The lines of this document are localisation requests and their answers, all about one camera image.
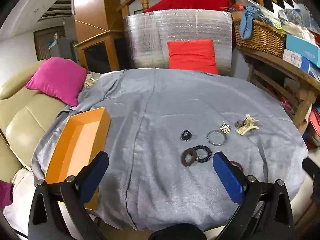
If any black scrunchie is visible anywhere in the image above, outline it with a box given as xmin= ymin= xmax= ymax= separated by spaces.
xmin=192 ymin=145 xmax=212 ymax=162

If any silver bangle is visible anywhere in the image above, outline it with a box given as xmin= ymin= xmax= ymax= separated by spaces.
xmin=206 ymin=129 xmax=227 ymax=146

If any red cushion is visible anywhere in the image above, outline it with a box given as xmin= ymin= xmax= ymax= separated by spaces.
xmin=167 ymin=39 xmax=219 ymax=75

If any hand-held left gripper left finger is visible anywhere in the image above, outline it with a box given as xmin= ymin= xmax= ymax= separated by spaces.
xmin=28 ymin=151 xmax=110 ymax=240

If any white patterned box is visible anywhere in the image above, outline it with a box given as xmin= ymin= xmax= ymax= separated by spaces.
xmin=283 ymin=49 xmax=310 ymax=68

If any wooden cabinet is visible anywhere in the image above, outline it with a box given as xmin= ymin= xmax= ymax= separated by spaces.
xmin=73 ymin=0 xmax=125 ymax=73

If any brown hair tie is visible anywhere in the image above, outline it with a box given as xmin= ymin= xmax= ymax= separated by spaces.
xmin=180 ymin=148 xmax=199 ymax=167

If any cream hair claw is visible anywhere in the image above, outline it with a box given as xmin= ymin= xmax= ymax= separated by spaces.
xmin=236 ymin=114 xmax=260 ymax=136

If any wicker basket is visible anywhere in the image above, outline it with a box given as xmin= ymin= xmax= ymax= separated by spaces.
xmin=232 ymin=19 xmax=287 ymax=59

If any grey blanket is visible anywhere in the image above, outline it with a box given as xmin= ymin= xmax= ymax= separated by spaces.
xmin=31 ymin=68 xmax=308 ymax=232

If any beige leather sofa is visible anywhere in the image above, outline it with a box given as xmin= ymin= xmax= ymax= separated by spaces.
xmin=0 ymin=59 xmax=100 ymax=240

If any blue cardboard box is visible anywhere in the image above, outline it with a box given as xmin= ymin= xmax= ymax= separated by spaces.
xmin=285 ymin=34 xmax=320 ymax=68

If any silver foil insulation mat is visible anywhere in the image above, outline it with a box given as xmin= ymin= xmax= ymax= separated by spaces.
xmin=126 ymin=9 xmax=233 ymax=77

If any magenta cloth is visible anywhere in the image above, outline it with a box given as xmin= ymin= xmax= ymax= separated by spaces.
xmin=0 ymin=180 xmax=14 ymax=209

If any blue cloth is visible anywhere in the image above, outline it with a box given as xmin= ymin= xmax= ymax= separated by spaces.
xmin=239 ymin=5 xmax=263 ymax=40

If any orange cardboard box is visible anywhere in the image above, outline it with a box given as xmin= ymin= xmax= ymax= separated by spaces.
xmin=44 ymin=107 xmax=112 ymax=210

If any small black hair tie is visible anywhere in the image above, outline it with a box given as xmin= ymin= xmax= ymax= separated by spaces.
xmin=179 ymin=129 xmax=192 ymax=142

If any white air conditioner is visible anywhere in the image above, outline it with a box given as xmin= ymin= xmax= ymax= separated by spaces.
xmin=37 ymin=0 xmax=75 ymax=20

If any grey storage box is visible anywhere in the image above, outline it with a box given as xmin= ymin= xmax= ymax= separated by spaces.
xmin=49 ymin=34 xmax=76 ymax=61

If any red bag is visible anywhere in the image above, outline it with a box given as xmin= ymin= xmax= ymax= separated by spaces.
xmin=302 ymin=107 xmax=320 ymax=150

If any black white checkered board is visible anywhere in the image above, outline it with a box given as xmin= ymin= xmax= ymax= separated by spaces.
xmin=260 ymin=0 xmax=302 ymax=12

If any pink cushion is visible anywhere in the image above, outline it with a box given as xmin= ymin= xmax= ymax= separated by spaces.
xmin=25 ymin=57 xmax=87 ymax=107

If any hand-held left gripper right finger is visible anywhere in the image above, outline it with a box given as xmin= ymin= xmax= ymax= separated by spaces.
xmin=212 ymin=151 xmax=295 ymax=240

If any wooden shelf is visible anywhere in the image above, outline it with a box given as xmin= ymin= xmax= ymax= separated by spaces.
xmin=235 ymin=45 xmax=320 ymax=135

